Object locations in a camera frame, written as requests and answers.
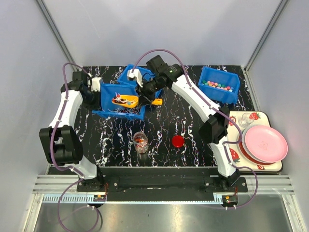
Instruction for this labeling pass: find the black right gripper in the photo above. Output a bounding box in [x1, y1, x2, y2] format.
[134, 75, 163, 108]

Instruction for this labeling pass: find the blue bin with lollipops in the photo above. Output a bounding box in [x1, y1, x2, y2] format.
[91, 80, 146, 121]

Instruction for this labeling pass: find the blue bin with star candies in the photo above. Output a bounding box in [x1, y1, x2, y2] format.
[117, 64, 155, 89]

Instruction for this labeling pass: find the yellow plastic scoop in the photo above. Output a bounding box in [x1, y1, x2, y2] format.
[111, 94, 163, 108]

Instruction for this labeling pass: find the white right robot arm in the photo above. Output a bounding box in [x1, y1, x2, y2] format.
[127, 55, 240, 192]

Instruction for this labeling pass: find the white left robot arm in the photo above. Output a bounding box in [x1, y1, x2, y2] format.
[39, 71, 104, 191]

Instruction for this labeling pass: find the blue bin with flower candies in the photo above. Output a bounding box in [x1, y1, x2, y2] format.
[198, 67, 240, 105]

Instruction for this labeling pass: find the clear plastic jar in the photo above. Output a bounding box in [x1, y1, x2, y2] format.
[133, 131, 149, 154]

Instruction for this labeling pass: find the red jar lid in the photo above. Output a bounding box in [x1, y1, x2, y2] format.
[172, 135, 184, 148]

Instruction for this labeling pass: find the clear glass cup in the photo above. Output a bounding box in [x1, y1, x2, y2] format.
[239, 113, 254, 128]

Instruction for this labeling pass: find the red plate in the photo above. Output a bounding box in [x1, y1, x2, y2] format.
[239, 142, 273, 165]

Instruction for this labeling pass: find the strawberry print tray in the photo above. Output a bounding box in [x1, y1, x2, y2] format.
[227, 111, 288, 173]

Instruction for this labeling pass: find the pink plate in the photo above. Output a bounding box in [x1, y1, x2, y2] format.
[242, 125, 288, 163]

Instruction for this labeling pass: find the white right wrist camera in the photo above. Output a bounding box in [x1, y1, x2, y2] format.
[127, 68, 143, 87]

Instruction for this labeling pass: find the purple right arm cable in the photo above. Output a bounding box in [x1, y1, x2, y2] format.
[131, 49, 259, 210]

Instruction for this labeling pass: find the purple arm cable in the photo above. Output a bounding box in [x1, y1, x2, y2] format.
[131, 49, 259, 210]
[49, 62, 104, 230]

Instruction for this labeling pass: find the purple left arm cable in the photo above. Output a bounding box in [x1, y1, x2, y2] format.
[49, 62, 104, 230]

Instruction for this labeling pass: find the aluminium corner post left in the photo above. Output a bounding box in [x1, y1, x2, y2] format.
[34, 0, 75, 63]

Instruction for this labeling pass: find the aluminium corner post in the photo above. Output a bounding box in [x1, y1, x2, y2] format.
[244, 0, 290, 72]
[34, 0, 75, 63]

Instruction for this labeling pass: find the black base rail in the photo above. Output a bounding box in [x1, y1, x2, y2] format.
[77, 167, 248, 203]

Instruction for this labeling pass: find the aluminium corner post right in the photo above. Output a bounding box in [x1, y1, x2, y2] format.
[244, 0, 290, 72]

